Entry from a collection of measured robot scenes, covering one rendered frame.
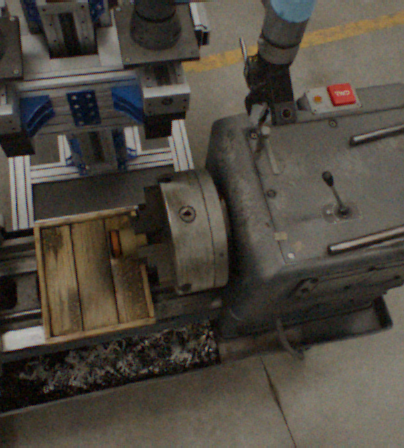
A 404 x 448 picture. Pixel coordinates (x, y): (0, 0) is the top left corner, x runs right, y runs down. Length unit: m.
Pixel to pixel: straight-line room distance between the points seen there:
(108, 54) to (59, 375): 1.05
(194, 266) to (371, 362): 1.48
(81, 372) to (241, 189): 0.87
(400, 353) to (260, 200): 1.55
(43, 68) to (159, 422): 1.49
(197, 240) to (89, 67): 0.70
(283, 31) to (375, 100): 0.54
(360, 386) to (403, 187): 1.35
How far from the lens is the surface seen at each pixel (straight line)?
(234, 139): 1.19
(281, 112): 0.95
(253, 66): 1.01
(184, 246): 1.09
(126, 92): 1.54
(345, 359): 2.40
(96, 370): 1.68
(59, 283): 1.44
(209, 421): 2.24
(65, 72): 1.55
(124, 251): 1.20
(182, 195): 1.12
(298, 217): 1.11
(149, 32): 1.43
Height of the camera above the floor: 2.24
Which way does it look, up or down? 67 degrees down
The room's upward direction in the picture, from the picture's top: 11 degrees clockwise
